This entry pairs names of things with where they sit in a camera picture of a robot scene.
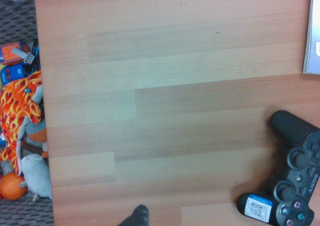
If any blue grey business magazine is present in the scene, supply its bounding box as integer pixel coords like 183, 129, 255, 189
302, 0, 320, 75

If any dark woven basket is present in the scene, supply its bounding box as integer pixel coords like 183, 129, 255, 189
0, 0, 55, 226

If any black Sony gamepad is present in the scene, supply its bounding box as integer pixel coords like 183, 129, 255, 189
236, 110, 320, 226

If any orange pumpkin toy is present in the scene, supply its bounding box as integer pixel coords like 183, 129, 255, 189
0, 172, 29, 201

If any blue police toy car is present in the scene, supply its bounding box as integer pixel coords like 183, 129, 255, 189
0, 63, 28, 88

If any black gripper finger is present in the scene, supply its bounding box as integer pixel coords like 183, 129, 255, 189
117, 204, 150, 226

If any light grey plush toy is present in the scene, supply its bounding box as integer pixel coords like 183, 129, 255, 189
20, 153, 53, 200

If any grey orange plush toy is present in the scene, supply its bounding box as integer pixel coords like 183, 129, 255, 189
24, 118, 48, 144

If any reddish wooden coffee table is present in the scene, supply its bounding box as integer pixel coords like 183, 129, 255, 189
33, 0, 320, 226

